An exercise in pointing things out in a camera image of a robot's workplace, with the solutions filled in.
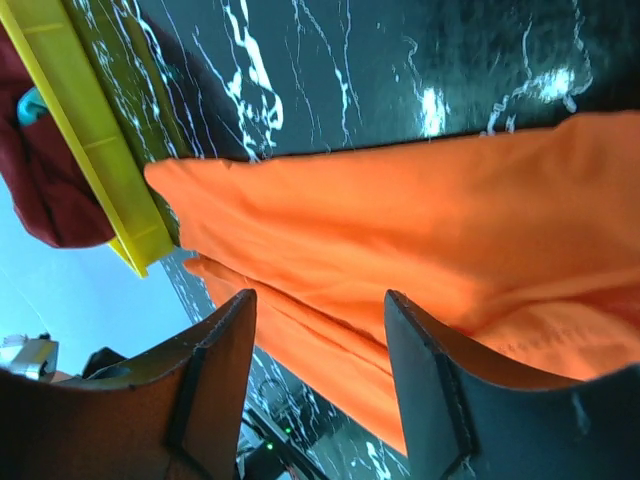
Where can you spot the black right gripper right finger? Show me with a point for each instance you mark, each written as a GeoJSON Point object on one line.
{"type": "Point", "coordinates": [468, 412]}

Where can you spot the yellow plastic bin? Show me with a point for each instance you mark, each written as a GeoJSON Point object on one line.
{"type": "Point", "coordinates": [91, 64]}

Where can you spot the dark red t shirt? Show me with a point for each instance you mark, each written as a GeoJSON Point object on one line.
{"type": "Point", "coordinates": [50, 194]}

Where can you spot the teal t shirt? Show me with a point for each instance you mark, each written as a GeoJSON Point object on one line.
{"type": "Point", "coordinates": [31, 107]}

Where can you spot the black marble pattern mat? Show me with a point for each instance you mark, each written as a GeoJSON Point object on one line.
{"type": "Point", "coordinates": [249, 80]}

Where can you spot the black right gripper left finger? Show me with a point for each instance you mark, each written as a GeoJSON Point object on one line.
{"type": "Point", "coordinates": [172, 412]}

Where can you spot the orange t shirt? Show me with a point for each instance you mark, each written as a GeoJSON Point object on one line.
{"type": "Point", "coordinates": [527, 242]}

